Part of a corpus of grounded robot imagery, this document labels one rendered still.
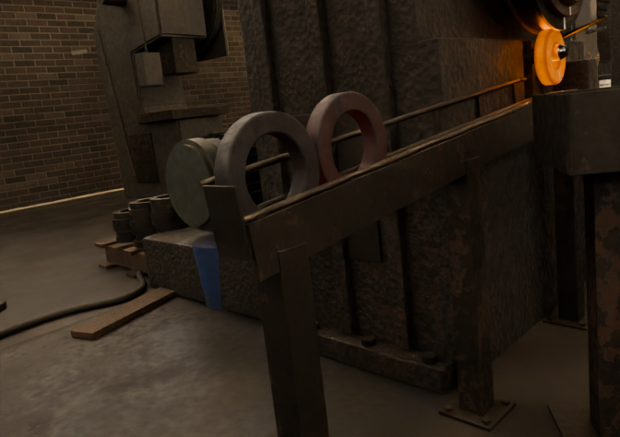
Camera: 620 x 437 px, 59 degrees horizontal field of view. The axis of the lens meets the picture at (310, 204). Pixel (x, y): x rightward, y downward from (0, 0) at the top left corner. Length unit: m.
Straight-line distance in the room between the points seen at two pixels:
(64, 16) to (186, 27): 2.11
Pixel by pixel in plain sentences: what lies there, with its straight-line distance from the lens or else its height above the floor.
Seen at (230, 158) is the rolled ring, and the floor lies 0.69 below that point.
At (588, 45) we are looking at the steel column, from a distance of 10.63.
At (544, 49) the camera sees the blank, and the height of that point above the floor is 0.83.
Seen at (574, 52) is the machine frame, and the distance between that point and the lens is 2.12.
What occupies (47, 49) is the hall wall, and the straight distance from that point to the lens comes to 7.25.
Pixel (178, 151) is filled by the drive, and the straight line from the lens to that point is 2.31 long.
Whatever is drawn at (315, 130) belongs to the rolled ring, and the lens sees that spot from 0.88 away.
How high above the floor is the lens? 0.74
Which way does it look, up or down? 10 degrees down
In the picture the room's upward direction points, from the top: 7 degrees counter-clockwise
